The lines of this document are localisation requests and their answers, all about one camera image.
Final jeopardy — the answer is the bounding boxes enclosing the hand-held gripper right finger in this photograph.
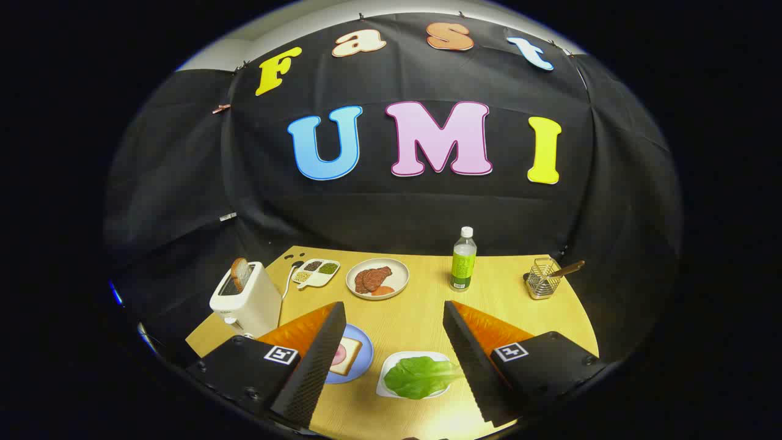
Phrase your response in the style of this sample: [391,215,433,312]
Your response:
[443,299,608,428]

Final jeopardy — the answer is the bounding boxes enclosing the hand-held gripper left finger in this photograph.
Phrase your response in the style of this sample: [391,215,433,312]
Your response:
[185,301,348,430]

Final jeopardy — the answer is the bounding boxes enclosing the green lettuce leaf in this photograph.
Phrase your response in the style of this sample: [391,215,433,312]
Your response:
[384,356,463,400]

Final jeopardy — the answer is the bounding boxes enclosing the toasted bread slice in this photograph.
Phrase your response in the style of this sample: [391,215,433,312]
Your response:
[230,257,251,292]

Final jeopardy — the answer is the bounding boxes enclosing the bread slice with ham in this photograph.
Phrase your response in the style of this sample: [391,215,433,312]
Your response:
[329,336,364,376]

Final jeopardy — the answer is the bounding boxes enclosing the blue round plate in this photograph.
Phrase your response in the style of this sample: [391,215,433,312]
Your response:
[324,323,375,384]

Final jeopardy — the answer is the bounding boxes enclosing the white square plate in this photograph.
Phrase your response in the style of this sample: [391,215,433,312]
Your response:
[376,351,456,400]

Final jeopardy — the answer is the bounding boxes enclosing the white sectioned dish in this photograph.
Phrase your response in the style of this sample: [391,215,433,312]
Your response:
[291,258,341,290]

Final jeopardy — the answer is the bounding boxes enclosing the white toaster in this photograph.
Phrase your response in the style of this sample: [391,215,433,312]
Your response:
[210,262,283,338]

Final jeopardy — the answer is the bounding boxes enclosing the green label plastic bottle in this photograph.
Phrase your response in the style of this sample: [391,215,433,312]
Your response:
[450,227,478,292]

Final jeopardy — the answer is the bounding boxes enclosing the white round plate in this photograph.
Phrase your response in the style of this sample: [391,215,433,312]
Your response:
[346,257,411,301]

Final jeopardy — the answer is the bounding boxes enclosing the black backdrop cloth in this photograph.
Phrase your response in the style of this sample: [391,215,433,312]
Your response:
[104,11,682,367]

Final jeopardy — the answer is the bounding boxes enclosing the white toaster cable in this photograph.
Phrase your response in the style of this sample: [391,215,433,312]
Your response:
[280,262,305,328]

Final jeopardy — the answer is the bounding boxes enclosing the wire mesh utensil holder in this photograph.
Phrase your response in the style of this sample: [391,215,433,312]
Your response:
[525,257,561,300]

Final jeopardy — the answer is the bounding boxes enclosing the wooden handle utensil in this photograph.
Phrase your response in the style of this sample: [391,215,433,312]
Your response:
[524,260,586,283]

